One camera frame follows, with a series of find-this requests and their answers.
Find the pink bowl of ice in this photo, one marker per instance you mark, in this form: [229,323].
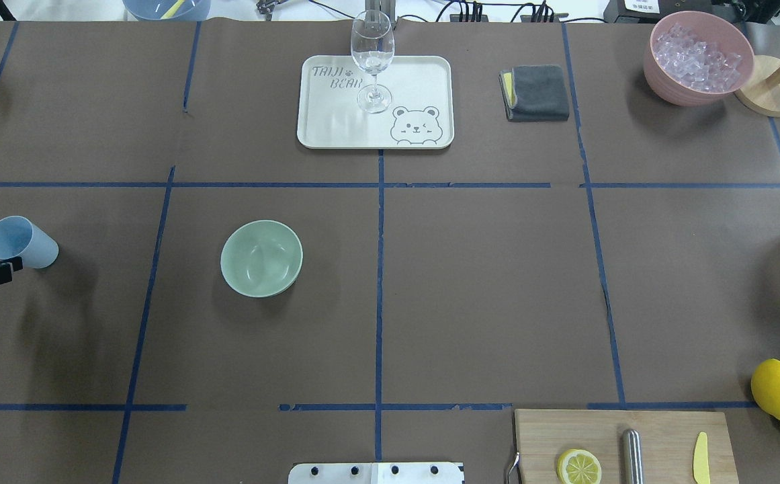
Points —
[695,58]

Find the wooden cutting board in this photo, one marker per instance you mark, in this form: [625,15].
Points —
[667,439]

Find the wooden stand with round base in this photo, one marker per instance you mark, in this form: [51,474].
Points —
[761,92]

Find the grey folded cloth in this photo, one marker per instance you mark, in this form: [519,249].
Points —
[534,93]

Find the clear wine glass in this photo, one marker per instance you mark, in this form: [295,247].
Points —
[372,47]

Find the light blue plastic cup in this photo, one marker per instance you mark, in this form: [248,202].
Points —
[20,237]

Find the yellow lemon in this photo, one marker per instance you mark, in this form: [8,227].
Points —
[765,386]

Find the yellow plastic knife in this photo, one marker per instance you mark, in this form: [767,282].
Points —
[701,470]

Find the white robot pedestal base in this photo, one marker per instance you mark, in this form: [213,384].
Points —
[378,472]

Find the cream bear serving tray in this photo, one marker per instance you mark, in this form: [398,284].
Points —
[420,115]

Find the blue bowl with fork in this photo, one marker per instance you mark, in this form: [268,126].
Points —
[168,11]

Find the light green bowl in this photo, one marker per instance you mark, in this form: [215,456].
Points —
[261,259]

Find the steel cylinder muddler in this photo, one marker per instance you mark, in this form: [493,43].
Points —
[633,467]

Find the lemon half slice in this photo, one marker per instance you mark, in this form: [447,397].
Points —
[576,465]

